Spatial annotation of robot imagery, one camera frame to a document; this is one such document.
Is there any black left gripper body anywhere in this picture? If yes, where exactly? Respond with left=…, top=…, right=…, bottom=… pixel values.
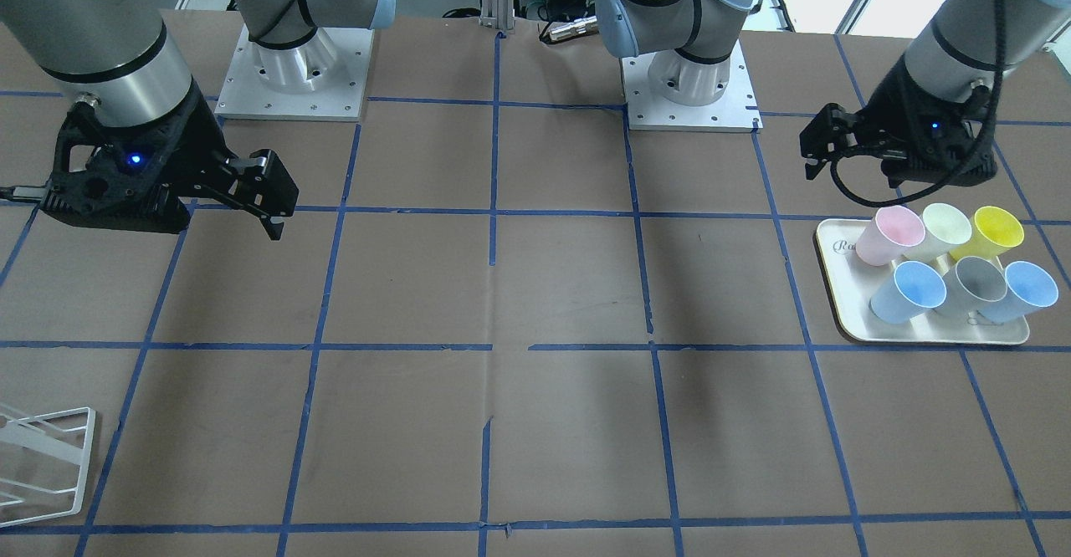
left=845, top=59, right=1001, bottom=189

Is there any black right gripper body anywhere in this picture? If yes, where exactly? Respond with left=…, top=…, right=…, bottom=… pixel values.
left=142, top=80, right=252, bottom=211

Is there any light blue plastic cup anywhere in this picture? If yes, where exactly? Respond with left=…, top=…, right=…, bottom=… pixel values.
left=869, top=261, right=947, bottom=323

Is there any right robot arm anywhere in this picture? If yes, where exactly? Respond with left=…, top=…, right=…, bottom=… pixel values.
left=3, top=0, right=397, bottom=240

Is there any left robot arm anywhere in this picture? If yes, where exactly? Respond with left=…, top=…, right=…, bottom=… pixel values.
left=594, top=0, right=1068, bottom=198

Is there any pale green plastic cup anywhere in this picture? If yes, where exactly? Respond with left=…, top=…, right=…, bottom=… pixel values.
left=904, top=202, right=974, bottom=264

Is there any pink plastic cup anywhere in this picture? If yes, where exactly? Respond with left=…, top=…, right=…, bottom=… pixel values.
left=854, top=205, right=926, bottom=266

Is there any yellow plastic cup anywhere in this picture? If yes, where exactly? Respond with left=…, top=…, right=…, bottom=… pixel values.
left=949, top=206, right=1025, bottom=261

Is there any grey plastic cup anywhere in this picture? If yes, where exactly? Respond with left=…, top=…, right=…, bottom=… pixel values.
left=934, top=256, right=1007, bottom=320

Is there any cream plastic tray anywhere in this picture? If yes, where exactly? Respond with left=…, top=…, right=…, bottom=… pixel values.
left=814, top=219, right=1030, bottom=346

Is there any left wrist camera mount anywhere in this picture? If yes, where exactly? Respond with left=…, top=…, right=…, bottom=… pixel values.
left=887, top=80, right=1001, bottom=189

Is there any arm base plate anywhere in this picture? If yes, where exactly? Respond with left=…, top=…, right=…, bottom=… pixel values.
left=215, top=28, right=376, bottom=122
left=621, top=42, right=764, bottom=133

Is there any white wire cup rack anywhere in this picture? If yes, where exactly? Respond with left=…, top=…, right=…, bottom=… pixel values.
left=1, top=403, right=97, bottom=528

